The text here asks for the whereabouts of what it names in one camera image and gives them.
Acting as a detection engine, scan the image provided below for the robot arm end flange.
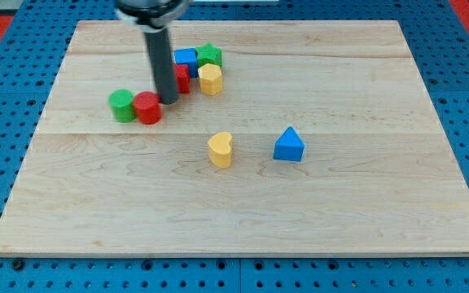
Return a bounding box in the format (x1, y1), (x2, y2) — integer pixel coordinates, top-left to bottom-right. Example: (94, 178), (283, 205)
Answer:
(114, 0), (192, 33)

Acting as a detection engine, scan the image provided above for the red star block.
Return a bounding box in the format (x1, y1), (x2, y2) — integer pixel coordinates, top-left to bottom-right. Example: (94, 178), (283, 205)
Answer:
(174, 63), (191, 94)

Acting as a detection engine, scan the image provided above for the green star block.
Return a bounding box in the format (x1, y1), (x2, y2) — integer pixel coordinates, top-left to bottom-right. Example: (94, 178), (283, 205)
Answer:
(195, 43), (223, 68)

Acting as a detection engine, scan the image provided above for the yellow heart block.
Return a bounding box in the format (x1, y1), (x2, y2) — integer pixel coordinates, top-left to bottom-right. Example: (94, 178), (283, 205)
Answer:
(208, 132), (233, 168)

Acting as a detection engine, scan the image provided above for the blue triangle block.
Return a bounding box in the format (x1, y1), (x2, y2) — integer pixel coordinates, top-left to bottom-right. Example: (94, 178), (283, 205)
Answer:
(273, 126), (305, 162)

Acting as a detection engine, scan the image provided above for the yellow hexagon block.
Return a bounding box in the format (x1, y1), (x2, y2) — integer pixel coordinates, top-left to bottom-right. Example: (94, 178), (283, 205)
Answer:
(198, 63), (223, 96)

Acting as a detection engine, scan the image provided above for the red cylinder block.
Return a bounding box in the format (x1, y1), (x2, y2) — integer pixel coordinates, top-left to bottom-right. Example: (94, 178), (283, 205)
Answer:
(133, 91), (162, 125)

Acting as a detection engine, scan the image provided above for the blue cube block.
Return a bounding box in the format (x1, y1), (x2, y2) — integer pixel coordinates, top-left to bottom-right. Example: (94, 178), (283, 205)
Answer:
(173, 47), (199, 78)

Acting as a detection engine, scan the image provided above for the green cylinder block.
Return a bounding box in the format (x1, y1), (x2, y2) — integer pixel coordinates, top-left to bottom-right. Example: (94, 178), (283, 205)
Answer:
(108, 89), (136, 123)

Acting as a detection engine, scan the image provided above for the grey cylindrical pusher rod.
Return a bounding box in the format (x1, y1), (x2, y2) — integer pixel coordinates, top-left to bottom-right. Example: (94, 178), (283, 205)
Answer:
(144, 28), (178, 105)

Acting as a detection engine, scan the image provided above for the light wooden board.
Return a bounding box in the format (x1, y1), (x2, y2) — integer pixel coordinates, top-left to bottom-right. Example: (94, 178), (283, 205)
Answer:
(0, 20), (469, 258)

